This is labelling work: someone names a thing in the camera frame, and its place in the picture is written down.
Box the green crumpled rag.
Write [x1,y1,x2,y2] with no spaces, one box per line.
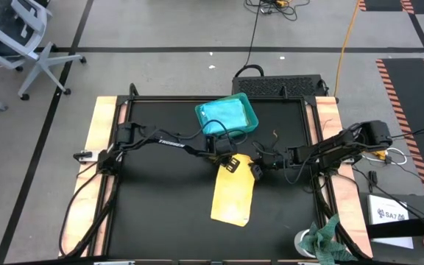
[294,214,359,265]

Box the white cable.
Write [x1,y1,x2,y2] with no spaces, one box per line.
[385,146,409,166]

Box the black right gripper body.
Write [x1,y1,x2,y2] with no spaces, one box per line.
[253,146,294,172]

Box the light blue microfiber towel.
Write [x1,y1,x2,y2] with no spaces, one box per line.
[198,98,250,135]

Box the yellow microfiber towel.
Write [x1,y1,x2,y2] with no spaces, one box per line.
[210,153,256,227]

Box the silver metal bracket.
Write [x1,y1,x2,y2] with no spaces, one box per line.
[73,149,99,163]

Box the wooden side board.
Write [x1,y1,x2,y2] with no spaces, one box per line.
[305,96,374,258]
[59,96,128,257]

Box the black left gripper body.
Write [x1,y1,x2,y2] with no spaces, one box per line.
[205,133,239,163]

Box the white printed paper box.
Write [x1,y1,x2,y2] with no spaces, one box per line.
[366,194,415,250]

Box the grey office chair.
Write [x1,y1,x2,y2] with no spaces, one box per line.
[0,0,88,101]

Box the yellow cable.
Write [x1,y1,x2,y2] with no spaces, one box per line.
[334,0,362,97]

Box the black cable bundle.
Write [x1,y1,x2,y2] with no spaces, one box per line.
[244,0,311,22]

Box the teal plastic bin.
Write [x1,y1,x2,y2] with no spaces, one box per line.
[194,92,260,139]

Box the black mat orange-striped edge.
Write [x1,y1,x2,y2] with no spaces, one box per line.
[358,0,424,15]
[375,57,424,218]

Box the thin black cable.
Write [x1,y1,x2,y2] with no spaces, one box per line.
[246,0,265,69]

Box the black flat bar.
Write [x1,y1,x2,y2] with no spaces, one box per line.
[365,214,424,239]

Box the black perforated computer case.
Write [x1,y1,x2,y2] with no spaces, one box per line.
[231,73,328,99]

